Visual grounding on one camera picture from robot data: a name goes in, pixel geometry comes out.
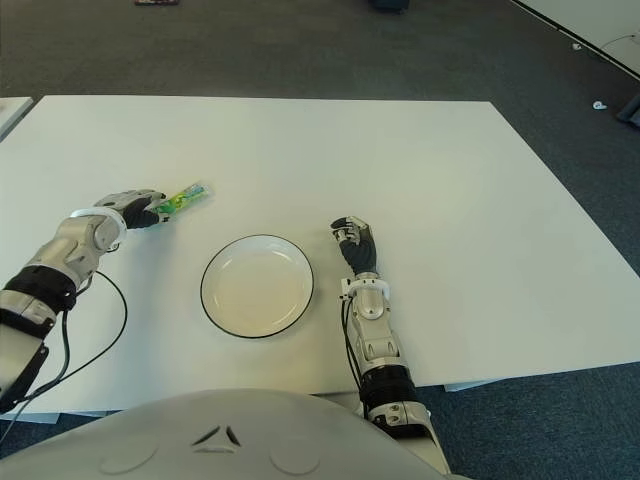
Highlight dark grey floor object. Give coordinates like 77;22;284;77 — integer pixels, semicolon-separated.
615;94;640;126

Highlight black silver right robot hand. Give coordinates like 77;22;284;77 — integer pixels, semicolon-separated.
328;215;379;276

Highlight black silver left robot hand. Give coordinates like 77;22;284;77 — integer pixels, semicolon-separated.
92;188;169;232

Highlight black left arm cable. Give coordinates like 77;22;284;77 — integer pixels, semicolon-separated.
0;244;129;446

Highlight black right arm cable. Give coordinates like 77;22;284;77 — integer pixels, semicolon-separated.
341;299;369;406

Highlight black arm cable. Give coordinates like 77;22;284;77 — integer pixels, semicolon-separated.
0;244;129;446
341;299;369;406

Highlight grey robot torso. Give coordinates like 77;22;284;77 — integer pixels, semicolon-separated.
0;388;451;480

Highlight white side table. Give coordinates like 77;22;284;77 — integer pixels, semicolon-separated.
0;96;35;143

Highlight white plate with black rim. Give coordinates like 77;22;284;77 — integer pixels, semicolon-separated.
199;234;316;341

